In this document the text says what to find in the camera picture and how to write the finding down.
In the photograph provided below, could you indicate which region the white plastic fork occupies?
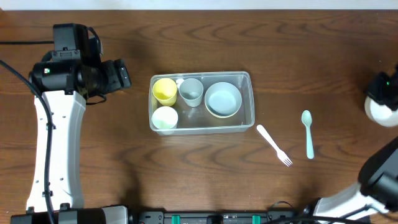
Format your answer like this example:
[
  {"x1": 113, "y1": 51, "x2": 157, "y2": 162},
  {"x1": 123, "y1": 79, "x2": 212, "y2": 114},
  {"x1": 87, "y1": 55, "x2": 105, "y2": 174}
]
[{"x1": 256, "y1": 124, "x2": 293, "y2": 167}]

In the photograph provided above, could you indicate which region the grey plastic cup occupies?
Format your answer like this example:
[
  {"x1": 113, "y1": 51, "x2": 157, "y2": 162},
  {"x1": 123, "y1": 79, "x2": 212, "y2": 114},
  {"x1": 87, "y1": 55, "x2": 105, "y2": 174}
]
[{"x1": 179, "y1": 78, "x2": 204, "y2": 107}]

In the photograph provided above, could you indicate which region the light blue plastic bowl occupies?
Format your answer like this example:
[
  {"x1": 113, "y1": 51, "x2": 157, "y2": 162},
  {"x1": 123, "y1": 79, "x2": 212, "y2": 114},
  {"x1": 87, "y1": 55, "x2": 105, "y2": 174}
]
[{"x1": 205, "y1": 82, "x2": 243, "y2": 107}]

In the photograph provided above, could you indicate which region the clear plastic container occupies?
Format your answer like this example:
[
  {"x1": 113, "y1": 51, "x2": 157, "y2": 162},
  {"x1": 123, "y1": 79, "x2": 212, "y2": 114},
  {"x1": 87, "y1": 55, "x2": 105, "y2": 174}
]
[{"x1": 149, "y1": 71, "x2": 255, "y2": 136}]

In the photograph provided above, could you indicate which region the pale green plastic spoon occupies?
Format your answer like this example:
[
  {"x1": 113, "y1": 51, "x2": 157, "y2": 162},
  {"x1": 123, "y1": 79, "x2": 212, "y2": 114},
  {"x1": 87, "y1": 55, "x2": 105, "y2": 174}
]
[{"x1": 301, "y1": 110, "x2": 315, "y2": 159}]

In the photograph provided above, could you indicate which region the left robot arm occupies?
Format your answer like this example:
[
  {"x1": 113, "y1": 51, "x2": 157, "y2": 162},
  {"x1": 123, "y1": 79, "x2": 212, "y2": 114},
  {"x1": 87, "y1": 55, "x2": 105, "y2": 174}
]
[{"x1": 11, "y1": 24, "x2": 131, "y2": 223}]

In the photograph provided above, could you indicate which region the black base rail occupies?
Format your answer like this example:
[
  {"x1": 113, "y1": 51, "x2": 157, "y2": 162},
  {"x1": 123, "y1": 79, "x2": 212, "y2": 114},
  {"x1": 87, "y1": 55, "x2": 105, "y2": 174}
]
[{"x1": 127, "y1": 209, "x2": 297, "y2": 224}]

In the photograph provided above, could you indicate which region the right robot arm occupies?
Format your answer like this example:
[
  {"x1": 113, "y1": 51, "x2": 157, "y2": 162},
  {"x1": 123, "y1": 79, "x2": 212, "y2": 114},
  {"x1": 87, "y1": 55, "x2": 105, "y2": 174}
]
[{"x1": 308, "y1": 72, "x2": 397, "y2": 223}]

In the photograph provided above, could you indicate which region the white plastic cup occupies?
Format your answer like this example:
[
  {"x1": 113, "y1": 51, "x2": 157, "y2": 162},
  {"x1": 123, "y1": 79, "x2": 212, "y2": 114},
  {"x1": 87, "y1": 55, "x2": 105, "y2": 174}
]
[{"x1": 152, "y1": 106, "x2": 178, "y2": 129}]

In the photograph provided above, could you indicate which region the yellow plastic bowl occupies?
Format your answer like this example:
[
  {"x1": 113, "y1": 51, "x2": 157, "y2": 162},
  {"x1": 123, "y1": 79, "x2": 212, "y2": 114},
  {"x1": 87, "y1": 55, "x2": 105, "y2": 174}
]
[{"x1": 206, "y1": 105, "x2": 240, "y2": 118}]

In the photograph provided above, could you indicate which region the white plastic bowl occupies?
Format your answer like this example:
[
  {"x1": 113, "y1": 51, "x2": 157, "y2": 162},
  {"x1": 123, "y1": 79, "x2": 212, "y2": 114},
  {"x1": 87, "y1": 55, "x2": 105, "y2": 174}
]
[{"x1": 364, "y1": 96, "x2": 398, "y2": 127}]

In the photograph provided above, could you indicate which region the yellow plastic cup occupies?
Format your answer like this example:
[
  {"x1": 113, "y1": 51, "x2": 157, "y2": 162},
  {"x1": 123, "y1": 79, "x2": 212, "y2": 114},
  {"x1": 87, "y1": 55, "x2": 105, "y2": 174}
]
[{"x1": 152, "y1": 78, "x2": 178, "y2": 106}]

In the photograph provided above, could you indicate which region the left black cable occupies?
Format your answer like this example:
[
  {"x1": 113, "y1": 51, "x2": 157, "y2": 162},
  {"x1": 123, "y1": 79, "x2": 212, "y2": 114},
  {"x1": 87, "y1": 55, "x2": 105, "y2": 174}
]
[{"x1": 0, "y1": 40, "x2": 57, "y2": 224}]

